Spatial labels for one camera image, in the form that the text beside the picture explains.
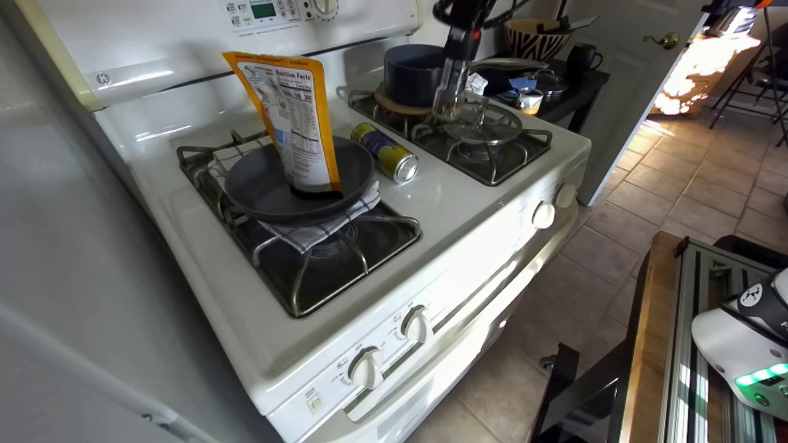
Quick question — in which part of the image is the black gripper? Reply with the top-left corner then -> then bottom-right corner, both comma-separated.
430,0 -> 499,118

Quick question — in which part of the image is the dark blue pot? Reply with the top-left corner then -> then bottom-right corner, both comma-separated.
382,43 -> 450,112

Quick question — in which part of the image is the glass pot lid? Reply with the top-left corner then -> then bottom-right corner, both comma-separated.
425,91 -> 528,150

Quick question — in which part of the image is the black grate under pot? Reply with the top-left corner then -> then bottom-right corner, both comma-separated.
342,85 -> 555,189

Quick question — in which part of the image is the dark pan with metal rim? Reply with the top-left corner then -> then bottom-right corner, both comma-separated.
470,58 -> 571,93

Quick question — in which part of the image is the round cork trivet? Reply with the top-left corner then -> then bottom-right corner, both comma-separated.
373,85 -> 439,122

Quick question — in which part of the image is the blue white packet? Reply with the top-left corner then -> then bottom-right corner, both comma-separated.
505,76 -> 551,118

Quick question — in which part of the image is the zebra pattern basket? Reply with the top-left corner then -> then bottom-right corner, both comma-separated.
499,17 -> 576,64

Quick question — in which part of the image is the yellow blue spray can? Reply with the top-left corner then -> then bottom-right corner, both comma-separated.
349,122 -> 422,184

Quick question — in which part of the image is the black mug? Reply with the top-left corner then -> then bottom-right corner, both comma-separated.
563,43 -> 605,82

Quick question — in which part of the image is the orange food pouch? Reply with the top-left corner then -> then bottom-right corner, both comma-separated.
221,49 -> 345,197

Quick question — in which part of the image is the white stove knob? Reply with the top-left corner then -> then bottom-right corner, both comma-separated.
529,200 -> 560,234
400,302 -> 430,347
348,346 -> 384,395

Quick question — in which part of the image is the white door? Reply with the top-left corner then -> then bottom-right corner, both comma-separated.
571,0 -> 709,209

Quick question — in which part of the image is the dark skillet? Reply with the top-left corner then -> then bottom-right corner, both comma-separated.
221,134 -> 379,221

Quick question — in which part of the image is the black grate under skillet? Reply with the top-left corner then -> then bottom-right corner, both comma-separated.
174,134 -> 425,321

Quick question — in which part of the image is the folding chair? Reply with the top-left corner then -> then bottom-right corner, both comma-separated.
709,23 -> 788,144

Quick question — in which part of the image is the white gas stove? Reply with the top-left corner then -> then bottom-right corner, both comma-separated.
15,0 -> 593,443

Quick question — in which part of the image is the wooden board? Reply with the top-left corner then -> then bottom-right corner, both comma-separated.
619,231 -> 694,443

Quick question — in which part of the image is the black metal stand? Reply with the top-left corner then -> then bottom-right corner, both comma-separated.
528,343 -> 635,443

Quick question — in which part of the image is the white refrigerator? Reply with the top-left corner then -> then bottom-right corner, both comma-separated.
0,0 -> 286,443

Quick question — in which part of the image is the aluminium frame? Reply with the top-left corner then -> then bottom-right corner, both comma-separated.
662,241 -> 788,443

